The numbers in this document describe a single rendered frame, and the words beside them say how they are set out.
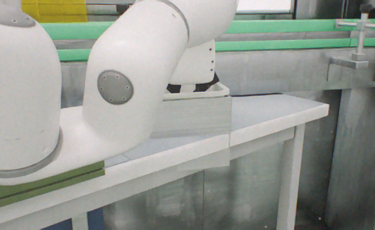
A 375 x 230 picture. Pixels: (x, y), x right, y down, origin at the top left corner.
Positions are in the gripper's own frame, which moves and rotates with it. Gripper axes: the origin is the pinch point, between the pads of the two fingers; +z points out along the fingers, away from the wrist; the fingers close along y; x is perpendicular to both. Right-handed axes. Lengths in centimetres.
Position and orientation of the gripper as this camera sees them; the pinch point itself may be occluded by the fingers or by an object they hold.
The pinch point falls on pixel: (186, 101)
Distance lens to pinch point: 75.0
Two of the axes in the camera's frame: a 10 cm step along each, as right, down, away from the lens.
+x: 2.5, 5.2, -8.1
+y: -9.7, 0.8, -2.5
